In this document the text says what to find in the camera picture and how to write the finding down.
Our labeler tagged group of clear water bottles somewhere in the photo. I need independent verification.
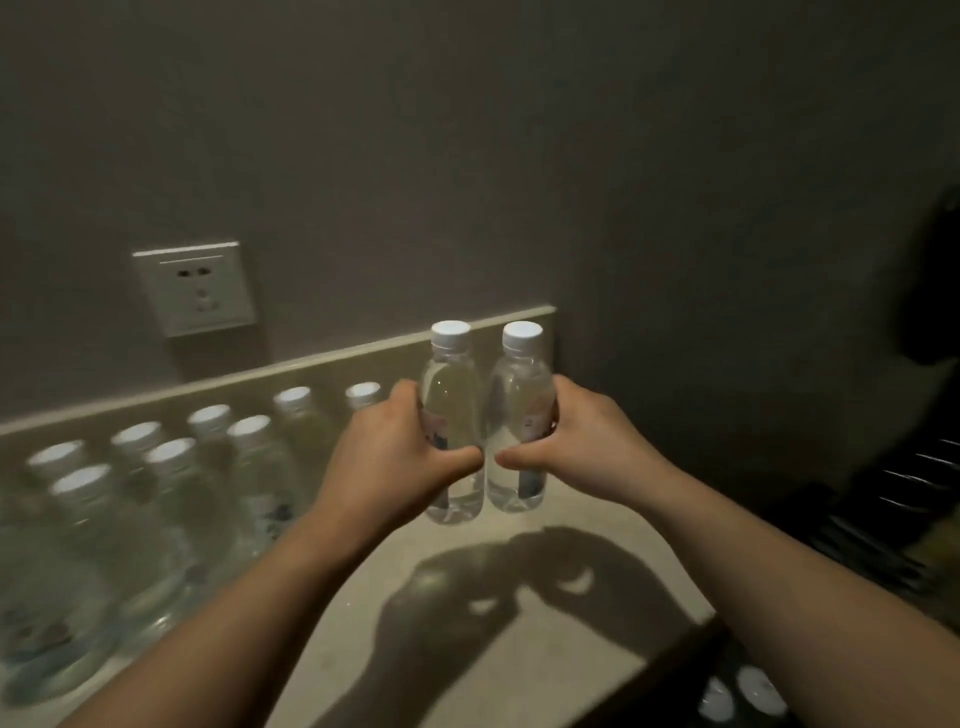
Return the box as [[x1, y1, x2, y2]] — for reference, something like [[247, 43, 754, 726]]
[[0, 381, 393, 710]]

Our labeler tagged person's right forearm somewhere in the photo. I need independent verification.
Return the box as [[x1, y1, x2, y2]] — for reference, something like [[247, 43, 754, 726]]
[[633, 457, 960, 728]]

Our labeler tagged person's right hand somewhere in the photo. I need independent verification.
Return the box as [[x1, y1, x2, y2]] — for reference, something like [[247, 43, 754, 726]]
[[494, 374, 665, 513]]

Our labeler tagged person's left hand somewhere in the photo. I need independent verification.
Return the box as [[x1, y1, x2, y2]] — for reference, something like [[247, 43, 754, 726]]
[[311, 378, 486, 543]]

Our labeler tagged black wire rack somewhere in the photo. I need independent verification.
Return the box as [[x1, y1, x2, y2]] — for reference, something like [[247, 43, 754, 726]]
[[757, 420, 960, 624]]

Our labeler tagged white wall power socket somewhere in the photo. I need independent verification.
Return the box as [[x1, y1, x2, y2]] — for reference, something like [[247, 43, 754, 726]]
[[132, 240, 259, 339]]

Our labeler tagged person's left forearm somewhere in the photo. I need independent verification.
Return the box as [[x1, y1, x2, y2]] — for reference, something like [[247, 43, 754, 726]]
[[60, 498, 421, 728]]

